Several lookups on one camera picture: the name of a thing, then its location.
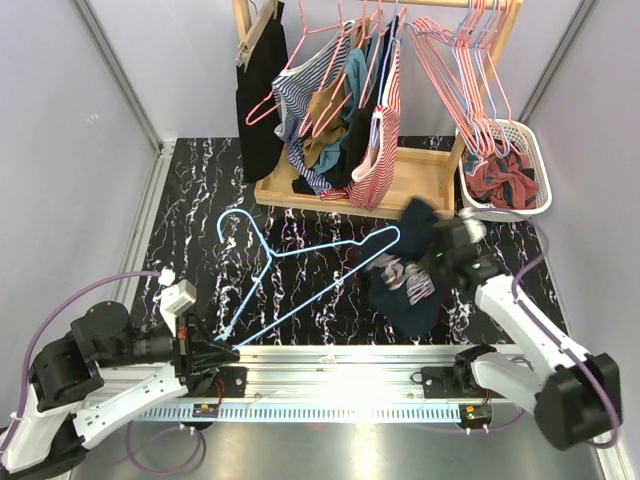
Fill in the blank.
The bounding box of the wooden clip hanger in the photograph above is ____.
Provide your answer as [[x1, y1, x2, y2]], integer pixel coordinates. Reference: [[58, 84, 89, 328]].
[[232, 0, 279, 70]]

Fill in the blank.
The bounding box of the aluminium mounting rail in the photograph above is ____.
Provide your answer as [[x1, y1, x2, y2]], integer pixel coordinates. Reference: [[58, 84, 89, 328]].
[[89, 344, 609, 426]]

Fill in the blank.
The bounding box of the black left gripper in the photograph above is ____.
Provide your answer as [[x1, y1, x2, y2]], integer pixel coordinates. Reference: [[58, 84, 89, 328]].
[[96, 306, 241, 382]]

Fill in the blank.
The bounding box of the light blue wire hanger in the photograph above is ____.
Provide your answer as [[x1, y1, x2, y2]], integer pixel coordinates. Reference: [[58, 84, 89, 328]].
[[214, 208, 403, 349], [370, 0, 399, 147]]

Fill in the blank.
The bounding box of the wooden clothes rack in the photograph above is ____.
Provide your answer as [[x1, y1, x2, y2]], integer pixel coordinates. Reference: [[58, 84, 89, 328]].
[[231, 1, 523, 219]]

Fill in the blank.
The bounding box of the teal tank top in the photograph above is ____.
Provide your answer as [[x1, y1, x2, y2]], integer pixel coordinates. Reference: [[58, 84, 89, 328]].
[[313, 45, 381, 174]]

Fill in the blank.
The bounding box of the pink hanger brown top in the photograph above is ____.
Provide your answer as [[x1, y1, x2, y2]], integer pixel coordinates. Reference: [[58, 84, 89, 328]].
[[299, 2, 371, 138]]

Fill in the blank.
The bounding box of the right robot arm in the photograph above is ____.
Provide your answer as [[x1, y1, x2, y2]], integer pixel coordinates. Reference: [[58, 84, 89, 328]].
[[421, 217, 623, 451]]

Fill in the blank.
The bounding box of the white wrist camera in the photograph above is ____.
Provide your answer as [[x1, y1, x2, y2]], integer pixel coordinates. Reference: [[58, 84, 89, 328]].
[[458, 207, 486, 244], [158, 268, 197, 336]]

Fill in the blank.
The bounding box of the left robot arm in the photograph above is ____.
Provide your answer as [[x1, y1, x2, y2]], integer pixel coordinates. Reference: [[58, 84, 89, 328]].
[[1, 301, 240, 479]]

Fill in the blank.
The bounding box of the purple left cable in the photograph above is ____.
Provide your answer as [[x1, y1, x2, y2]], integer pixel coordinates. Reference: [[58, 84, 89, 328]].
[[0, 269, 166, 451]]

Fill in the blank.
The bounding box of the black garment on rack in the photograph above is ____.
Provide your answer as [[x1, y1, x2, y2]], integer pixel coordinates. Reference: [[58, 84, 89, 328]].
[[291, 22, 391, 195]]

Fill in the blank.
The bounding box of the white perforated plastic basket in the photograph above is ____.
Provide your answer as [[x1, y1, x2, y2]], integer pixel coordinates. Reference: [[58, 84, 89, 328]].
[[458, 119, 552, 222]]

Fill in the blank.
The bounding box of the black skirt on rack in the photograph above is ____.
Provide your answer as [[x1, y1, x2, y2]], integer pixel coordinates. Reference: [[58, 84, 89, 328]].
[[236, 1, 288, 184]]

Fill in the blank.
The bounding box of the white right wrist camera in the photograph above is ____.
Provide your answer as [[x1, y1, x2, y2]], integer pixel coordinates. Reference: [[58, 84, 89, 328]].
[[458, 207, 486, 244]]

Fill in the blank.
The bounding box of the blue white striped tank top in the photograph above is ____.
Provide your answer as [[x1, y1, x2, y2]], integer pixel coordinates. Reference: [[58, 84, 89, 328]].
[[272, 20, 356, 195]]

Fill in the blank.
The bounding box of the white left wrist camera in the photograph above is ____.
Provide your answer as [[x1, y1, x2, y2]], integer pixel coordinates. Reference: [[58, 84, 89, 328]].
[[158, 268, 197, 336]]

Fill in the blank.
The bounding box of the brown tank top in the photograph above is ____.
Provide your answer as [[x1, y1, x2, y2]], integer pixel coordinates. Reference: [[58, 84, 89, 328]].
[[304, 17, 371, 175]]

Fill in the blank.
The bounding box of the black marble pattern mat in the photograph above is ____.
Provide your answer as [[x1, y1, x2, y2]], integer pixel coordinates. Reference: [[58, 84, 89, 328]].
[[137, 135, 569, 347]]

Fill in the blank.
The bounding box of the red white striped tank top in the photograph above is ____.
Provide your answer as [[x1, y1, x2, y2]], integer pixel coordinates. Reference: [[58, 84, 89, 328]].
[[320, 40, 401, 211]]

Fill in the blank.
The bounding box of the navy tank top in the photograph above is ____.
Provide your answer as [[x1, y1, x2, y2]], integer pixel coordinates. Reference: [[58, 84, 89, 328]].
[[362, 197, 444, 338]]

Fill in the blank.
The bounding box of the pink hanger striped top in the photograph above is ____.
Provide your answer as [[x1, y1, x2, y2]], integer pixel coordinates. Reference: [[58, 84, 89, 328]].
[[245, 1, 345, 126]]

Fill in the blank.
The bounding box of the bundle of empty pink hangers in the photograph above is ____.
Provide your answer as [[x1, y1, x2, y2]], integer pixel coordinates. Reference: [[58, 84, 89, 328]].
[[403, 1, 515, 159]]

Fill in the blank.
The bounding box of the maroon tank top grey trim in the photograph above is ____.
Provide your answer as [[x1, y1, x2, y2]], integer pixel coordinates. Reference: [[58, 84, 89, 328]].
[[462, 151, 539, 210]]

